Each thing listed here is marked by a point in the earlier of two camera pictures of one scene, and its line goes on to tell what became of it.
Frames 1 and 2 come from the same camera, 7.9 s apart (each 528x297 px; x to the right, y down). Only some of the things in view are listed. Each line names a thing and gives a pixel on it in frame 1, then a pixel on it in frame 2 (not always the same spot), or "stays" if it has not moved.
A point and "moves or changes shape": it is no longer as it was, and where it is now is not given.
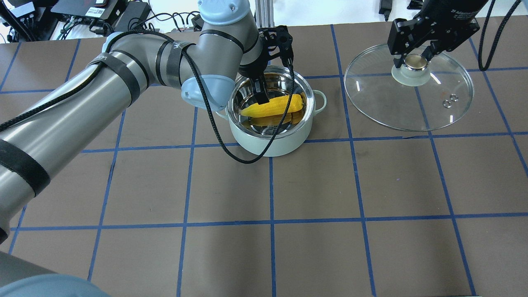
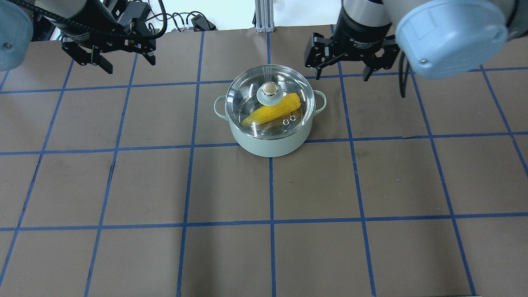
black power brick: (133, 16) stays
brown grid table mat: (170, 206) stays
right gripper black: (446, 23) -> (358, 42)
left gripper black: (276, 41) -> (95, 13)
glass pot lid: (420, 95) -> (270, 101)
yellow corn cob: (276, 107) moves or changes shape
